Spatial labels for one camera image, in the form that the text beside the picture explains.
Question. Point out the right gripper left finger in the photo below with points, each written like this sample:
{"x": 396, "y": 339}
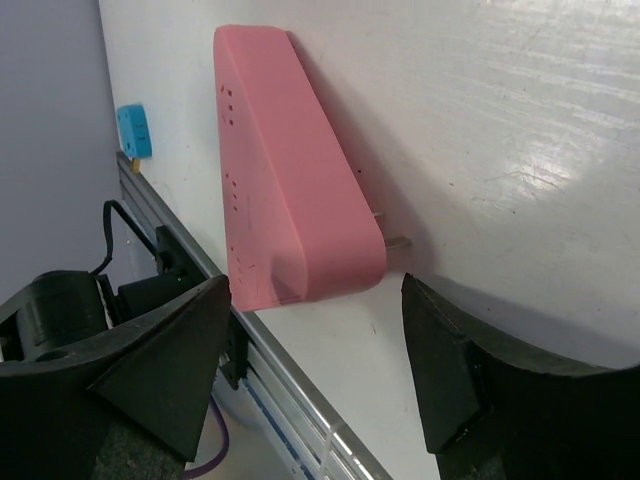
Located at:
{"x": 127, "y": 403}

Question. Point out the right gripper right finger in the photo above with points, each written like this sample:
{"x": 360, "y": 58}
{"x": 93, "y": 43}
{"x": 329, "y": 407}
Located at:
{"x": 495, "y": 407}

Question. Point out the pink triangular power strip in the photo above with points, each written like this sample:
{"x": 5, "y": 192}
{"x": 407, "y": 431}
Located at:
{"x": 298, "y": 226}

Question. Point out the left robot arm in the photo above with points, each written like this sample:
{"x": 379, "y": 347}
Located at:
{"x": 63, "y": 307}

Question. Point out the small blue adapter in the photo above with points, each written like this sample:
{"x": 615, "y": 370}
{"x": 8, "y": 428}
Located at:
{"x": 134, "y": 134}

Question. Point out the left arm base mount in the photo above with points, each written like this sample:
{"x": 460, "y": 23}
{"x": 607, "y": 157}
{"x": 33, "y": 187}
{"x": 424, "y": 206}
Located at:
{"x": 165, "y": 255}

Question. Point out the front aluminium rail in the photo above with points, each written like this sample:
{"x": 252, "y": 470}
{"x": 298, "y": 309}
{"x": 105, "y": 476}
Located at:
{"x": 281, "y": 426}

